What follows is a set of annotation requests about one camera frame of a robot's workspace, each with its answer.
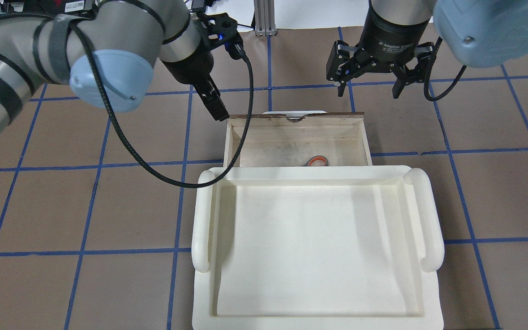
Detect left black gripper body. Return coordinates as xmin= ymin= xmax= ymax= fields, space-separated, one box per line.
xmin=159 ymin=44 xmax=215 ymax=90

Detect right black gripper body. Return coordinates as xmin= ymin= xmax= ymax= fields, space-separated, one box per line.
xmin=358 ymin=0 xmax=432 ymax=72

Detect dark wooden drawer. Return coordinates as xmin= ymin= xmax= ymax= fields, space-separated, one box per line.
xmin=234 ymin=111 xmax=372 ymax=167

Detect grey orange handled scissors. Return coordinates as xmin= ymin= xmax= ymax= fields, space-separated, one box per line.
xmin=302 ymin=155 xmax=330 ymax=167

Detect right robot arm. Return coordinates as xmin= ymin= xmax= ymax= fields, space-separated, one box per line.
xmin=325 ymin=0 xmax=528 ymax=102

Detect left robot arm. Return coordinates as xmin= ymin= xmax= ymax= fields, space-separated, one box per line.
xmin=0 ymin=0 xmax=236 ymax=134

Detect cream plastic storage box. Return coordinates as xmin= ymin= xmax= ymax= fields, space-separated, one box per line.
xmin=191 ymin=165 xmax=445 ymax=330

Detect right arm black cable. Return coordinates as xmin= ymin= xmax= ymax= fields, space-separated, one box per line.
xmin=423 ymin=37 xmax=468 ymax=102

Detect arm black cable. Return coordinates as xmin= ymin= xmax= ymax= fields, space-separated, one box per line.
xmin=423 ymin=37 xmax=468 ymax=102
xmin=67 ymin=21 xmax=255 ymax=189

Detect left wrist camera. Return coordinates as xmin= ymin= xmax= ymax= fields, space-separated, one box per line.
xmin=194 ymin=11 xmax=247 ymax=60

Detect aluminium frame post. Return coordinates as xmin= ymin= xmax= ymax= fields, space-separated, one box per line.
xmin=253 ymin=0 xmax=277 ymax=36

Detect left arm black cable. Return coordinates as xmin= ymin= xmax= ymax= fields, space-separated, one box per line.
xmin=67 ymin=21 xmax=255 ymax=189

